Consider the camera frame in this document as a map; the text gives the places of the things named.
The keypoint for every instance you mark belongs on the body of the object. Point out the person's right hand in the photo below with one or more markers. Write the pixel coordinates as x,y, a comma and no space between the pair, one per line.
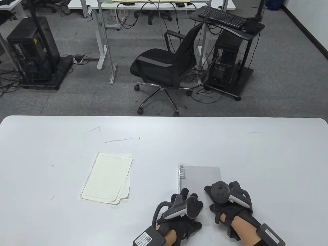
230,212

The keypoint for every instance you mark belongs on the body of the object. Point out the person's left hand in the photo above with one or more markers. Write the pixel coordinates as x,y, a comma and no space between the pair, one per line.
184,228

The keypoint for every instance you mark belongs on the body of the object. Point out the lined loose-leaf paper stack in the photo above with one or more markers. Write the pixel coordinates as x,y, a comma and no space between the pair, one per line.
105,179

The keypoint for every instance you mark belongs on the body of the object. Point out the person's left forearm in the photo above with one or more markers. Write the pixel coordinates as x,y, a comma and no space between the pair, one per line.
167,235

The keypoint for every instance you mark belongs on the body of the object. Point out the person's right forearm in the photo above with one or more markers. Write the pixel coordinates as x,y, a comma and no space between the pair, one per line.
243,228

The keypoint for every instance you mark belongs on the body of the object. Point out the black and white controller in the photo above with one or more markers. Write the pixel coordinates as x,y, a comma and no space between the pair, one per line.
220,192
194,207

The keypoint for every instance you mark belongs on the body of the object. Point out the black cart with keyboard tray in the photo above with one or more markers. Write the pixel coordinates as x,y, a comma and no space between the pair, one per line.
244,77

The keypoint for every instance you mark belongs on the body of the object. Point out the black computer tower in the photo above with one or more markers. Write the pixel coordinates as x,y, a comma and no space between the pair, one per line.
225,56
28,51

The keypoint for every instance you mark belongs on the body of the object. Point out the black office chair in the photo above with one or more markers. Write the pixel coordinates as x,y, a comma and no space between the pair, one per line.
153,61

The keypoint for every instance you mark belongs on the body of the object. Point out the black keyboard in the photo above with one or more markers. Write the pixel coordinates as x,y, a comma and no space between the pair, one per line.
220,16

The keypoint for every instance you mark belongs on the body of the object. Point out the white power strip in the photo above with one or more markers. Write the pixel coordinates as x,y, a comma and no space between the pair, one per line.
78,59

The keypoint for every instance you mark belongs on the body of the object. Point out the black swivel chair base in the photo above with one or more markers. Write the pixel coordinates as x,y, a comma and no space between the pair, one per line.
153,16

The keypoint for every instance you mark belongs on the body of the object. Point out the dark blue seat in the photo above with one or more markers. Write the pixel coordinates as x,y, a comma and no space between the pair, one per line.
274,3

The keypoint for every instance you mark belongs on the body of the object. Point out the long white desk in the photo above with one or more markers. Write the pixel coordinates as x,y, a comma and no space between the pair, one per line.
77,3

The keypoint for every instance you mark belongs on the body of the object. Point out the black stand pole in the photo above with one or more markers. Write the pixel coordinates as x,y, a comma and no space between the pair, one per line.
36,18

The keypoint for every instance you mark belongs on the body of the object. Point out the small white desk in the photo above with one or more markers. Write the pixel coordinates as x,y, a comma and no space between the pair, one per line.
7,3

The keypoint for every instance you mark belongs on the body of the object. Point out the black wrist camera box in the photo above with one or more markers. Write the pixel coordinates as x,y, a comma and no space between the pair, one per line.
148,237
271,235

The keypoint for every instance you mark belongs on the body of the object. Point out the aluminium frame post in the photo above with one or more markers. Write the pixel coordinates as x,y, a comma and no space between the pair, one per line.
105,38

